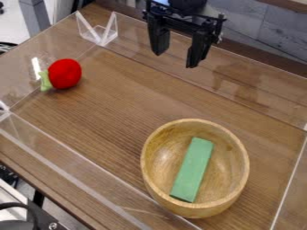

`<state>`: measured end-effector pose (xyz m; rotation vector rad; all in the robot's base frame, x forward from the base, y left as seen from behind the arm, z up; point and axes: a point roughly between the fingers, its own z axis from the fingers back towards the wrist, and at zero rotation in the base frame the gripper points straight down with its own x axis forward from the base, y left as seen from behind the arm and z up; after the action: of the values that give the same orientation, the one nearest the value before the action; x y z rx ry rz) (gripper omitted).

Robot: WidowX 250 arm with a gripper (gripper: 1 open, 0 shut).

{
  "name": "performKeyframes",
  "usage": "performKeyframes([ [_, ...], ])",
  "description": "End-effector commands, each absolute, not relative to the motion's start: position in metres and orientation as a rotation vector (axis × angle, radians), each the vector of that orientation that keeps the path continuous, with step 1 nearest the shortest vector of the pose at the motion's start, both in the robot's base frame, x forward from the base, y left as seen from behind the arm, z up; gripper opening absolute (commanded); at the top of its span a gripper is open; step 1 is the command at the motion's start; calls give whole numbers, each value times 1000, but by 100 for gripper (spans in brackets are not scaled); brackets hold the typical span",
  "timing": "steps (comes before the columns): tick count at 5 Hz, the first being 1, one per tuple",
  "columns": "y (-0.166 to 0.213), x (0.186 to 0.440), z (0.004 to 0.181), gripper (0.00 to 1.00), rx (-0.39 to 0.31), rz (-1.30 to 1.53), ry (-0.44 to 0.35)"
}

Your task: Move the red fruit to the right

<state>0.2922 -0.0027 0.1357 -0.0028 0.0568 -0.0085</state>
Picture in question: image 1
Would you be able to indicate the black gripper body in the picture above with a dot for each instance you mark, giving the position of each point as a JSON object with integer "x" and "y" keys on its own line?
{"x": 189, "y": 11}

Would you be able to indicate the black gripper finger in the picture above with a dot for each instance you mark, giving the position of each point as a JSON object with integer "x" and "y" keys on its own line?
{"x": 202, "y": 41}
{"x": 159, "y": 35}

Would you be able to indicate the red plush strawberry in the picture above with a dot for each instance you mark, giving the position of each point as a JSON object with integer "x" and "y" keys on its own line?
{"x": 61, "y": 75}

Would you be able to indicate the green rectangular block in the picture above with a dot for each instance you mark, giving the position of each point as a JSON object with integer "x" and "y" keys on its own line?
{"x": 192, "y": 170}

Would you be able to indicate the wooden bowl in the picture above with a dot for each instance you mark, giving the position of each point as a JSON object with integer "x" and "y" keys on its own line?
{"x": 224, "y": 177}

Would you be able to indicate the clear acrylic enclosure wall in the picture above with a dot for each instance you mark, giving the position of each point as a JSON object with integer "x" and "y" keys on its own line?
{"x": 72, "y": 141}

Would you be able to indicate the black metal bracket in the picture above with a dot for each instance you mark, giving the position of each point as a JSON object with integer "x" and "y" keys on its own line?
{"x": 47, "y": 222}

